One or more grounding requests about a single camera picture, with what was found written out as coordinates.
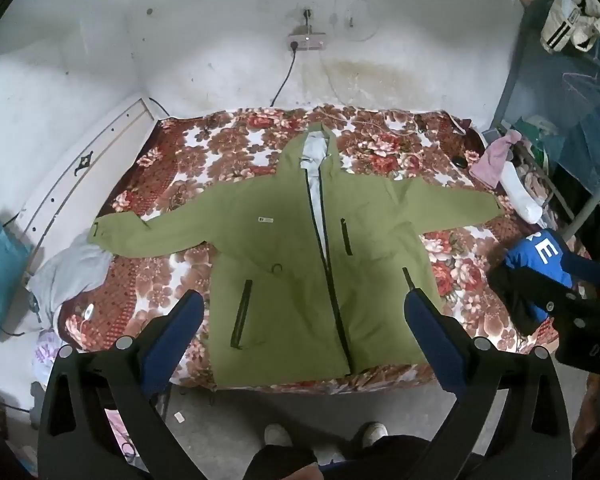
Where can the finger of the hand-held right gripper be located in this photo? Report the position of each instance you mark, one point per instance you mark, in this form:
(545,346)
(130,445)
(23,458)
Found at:
(585,267)
(580,310)

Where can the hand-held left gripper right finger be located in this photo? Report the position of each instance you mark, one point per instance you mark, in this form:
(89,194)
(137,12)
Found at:
(435,342)

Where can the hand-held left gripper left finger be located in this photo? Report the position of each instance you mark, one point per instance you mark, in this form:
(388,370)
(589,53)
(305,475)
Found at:
(172,345)

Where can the green jacket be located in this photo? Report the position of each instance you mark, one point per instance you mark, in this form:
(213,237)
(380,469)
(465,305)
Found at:
(290,260)

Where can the black and blue jacket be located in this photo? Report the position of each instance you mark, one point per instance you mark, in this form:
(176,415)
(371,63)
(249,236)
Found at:
(530,260)

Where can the small white object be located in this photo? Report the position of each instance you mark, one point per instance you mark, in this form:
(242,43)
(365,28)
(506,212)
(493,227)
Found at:
(88,312)

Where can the pink floral quilt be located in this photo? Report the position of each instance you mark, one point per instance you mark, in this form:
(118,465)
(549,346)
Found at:
(537,185)

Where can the person's right shoe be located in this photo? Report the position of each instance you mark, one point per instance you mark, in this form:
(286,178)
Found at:
(375,434)

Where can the pink floral cloth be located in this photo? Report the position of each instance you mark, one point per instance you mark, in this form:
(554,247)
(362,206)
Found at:
(47,355)

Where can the grey cloth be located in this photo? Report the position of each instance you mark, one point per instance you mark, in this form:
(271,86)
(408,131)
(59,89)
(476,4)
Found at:
(65,275)

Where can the person's dark pants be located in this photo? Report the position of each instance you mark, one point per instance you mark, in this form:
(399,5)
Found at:
(380,460)

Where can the green cloth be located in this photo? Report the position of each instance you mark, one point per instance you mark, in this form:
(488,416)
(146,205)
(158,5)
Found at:
(540,135)

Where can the blue net curtain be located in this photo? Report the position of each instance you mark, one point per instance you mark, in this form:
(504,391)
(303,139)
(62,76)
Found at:
(595,125)

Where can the black computer mouse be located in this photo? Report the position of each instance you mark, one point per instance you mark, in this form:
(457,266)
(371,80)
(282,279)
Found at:
(460,162)

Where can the teal bag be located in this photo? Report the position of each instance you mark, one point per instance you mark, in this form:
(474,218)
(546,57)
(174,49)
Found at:
(0,265)

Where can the white wooden headboard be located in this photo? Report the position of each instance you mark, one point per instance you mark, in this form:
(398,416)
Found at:
(80,170)

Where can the floral blanket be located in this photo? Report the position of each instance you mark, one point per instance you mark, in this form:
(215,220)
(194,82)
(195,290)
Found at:
(220,145)

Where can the white striped jacket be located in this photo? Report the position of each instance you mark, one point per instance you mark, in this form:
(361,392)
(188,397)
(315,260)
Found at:
(572,20)

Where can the metal bunk bed frame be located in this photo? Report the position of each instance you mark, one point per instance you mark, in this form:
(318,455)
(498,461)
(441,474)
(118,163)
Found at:
(587,210)

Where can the wall power strip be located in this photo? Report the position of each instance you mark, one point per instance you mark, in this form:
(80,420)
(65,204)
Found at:
(307,41)

